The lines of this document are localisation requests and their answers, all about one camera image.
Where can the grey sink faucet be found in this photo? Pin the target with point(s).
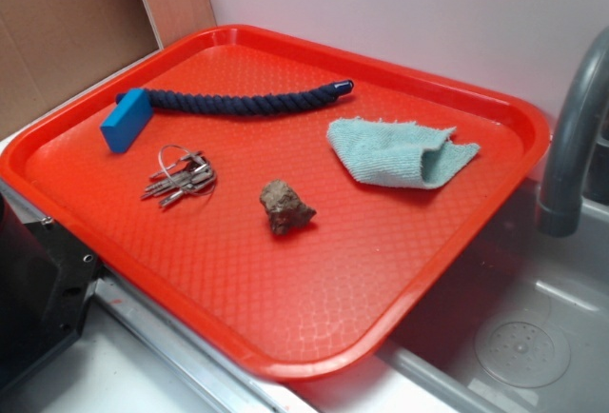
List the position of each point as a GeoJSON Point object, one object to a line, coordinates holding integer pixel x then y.
{"type": "Point", "coordinates": [577, 162]}

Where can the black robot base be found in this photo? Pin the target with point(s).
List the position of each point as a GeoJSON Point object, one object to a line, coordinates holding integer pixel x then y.
{"type": "Point", "coordinates": [47, 278]}

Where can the light teal cloth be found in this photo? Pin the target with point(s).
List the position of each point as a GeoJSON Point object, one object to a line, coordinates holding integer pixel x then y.
{"type": "Point", "coordinates": [398, 155]}

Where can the brown cardboard panel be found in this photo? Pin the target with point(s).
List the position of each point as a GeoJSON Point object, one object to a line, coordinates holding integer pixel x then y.
{"type": "Point", "coordinates": [52, 50]}

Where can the blue rectangular block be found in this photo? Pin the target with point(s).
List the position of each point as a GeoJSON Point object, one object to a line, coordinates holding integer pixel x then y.
{"type": "Point", "coordinates": [130, 115]}

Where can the brown rock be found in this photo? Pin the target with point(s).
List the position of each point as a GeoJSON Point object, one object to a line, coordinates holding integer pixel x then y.
{"type": "Point", "coordinates": [284, 208]}

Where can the red plastic tray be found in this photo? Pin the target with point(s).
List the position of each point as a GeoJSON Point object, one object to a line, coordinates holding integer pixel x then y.
{"type": "Point", "coordinates": [316, 300]}

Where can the bunch of metal keys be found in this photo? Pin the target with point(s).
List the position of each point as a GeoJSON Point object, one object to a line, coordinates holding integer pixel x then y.
{"type": "Point", "coordinates": [182, 173]}

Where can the grey toy sink basin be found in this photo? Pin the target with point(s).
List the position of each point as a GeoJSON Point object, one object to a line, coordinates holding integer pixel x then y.
{"type": "Point", "coordinates": [518, 323]}

